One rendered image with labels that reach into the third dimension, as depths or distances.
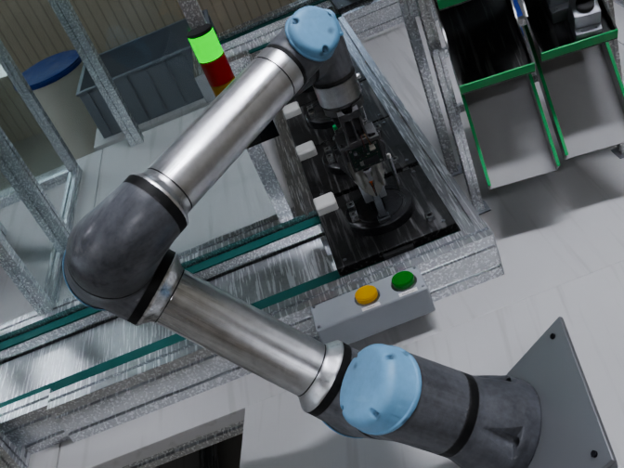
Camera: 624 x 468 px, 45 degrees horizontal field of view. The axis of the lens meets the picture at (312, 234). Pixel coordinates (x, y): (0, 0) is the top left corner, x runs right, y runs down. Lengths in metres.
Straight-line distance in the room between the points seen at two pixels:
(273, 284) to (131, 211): 0.68
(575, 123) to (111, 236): 0.92
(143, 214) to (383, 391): 0.37
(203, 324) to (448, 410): 0.35
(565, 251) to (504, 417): 0.53
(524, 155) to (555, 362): 0.53
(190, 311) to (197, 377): 0.43
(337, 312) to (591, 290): 0.45
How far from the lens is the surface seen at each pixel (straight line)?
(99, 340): 1.68
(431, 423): 1.00
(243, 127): 1.00
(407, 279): 1.35
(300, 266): 1.57
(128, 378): 1.47
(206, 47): 1.43
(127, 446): 1.50
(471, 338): 1.37
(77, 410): 1.53
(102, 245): 0.94
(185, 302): 1.05
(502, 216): 1.61
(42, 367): 1.72
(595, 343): 1.32
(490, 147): 1.48
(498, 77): 1.37
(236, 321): 1.06
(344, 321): 1.34
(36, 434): 1.60
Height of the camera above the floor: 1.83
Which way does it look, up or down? 34 degrees down
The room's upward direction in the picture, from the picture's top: 24 degrees counter-clockwise
